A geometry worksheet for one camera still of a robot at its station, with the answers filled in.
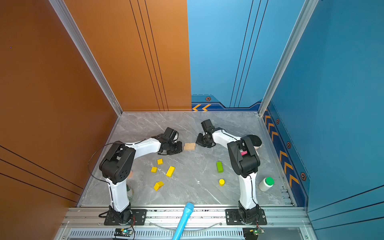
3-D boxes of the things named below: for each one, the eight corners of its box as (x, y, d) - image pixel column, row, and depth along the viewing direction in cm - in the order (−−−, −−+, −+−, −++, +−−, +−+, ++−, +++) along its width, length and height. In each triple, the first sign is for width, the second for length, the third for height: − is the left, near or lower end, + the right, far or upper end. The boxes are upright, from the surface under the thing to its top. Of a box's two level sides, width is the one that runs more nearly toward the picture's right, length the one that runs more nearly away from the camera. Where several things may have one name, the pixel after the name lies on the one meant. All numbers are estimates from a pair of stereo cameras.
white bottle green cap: (258, 191, 83) (265, 185, 75) (256, 183, 86) (263, 176, 78) (267, 191, 83) (275, 185, 75) (265, 183, 86) (272, 176, 78)
